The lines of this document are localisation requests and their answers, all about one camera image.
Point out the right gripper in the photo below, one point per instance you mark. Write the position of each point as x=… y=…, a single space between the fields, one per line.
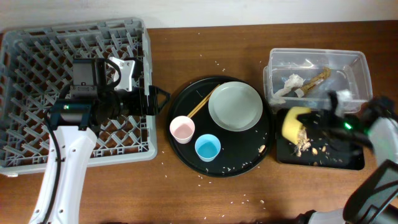
x=318 y=121

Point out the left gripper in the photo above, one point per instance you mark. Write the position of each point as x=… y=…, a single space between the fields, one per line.
x=152 y=107

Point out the food scraps and rice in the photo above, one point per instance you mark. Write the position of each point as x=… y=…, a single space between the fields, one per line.
x=304 y=144

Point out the yellow bowl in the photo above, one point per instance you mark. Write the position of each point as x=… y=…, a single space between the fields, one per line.
x=292 y=129

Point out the pink plastic cup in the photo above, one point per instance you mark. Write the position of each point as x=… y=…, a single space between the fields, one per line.
x=182 y=129

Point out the white napkin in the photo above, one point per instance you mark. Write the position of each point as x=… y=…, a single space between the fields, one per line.
x=294 y=81

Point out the brown snack wrapper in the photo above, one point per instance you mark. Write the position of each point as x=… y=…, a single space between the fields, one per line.
x=302 y=91

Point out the wooden chopstick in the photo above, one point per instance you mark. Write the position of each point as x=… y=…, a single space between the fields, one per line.
x=210 y=92
x=198 y=107

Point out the blue plastic cup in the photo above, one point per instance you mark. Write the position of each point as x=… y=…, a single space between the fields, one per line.
x=207 y=147

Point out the grey round plate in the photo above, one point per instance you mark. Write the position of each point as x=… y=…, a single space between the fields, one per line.
x=235 y=106

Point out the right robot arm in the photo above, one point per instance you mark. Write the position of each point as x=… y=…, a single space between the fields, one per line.
x=376 y=128

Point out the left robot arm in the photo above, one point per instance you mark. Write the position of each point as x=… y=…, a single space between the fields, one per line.
x=101 y=89

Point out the clear plastic waste bin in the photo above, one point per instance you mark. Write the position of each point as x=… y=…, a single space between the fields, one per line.
x=303 y=77

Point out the grey plastic dishwasher rack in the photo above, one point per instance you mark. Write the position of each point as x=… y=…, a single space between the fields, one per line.
x=36 y=63

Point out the black rectangular tray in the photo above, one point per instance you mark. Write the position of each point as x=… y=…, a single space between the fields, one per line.
x=339 y=154

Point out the round black serving tray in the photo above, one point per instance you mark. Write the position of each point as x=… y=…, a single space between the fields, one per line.
x=240 y=151

